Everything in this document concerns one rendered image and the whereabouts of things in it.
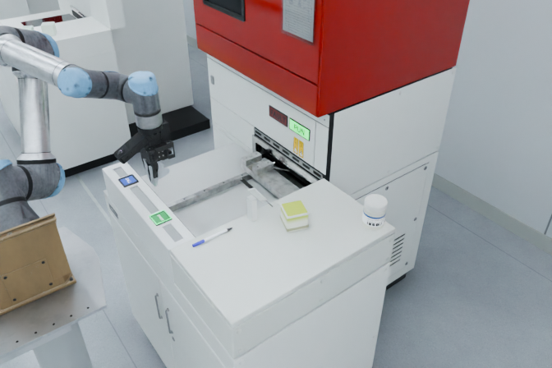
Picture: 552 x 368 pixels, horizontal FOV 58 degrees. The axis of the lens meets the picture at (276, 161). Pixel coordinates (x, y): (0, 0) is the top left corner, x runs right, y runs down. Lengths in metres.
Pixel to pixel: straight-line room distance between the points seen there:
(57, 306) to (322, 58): 1.10
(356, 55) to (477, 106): 1.59
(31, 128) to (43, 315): 0.57
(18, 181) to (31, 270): 0.27
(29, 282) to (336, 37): 1.18
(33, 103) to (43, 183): 0.25
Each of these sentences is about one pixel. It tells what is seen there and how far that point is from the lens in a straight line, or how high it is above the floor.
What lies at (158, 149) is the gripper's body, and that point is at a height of 1.24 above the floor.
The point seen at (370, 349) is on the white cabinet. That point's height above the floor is 0.37.
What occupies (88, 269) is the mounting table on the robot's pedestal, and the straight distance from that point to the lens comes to 1.77.
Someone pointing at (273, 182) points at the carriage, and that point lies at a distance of 1.93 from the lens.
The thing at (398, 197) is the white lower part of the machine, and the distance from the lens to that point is 2.27.
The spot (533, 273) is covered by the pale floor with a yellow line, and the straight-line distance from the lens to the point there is 3.12.
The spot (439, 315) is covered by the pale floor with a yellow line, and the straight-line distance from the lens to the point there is 2.72.
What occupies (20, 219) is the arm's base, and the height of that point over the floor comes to 1.09.
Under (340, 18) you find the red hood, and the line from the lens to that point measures 1.57.
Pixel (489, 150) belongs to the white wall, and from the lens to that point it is 3.21.
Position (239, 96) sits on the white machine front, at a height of 1.08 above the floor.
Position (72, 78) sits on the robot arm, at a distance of 1.37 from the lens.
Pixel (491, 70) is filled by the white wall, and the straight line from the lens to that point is 3.05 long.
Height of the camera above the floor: 2.01
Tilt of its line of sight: 33 degrees down
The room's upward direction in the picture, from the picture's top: straight up
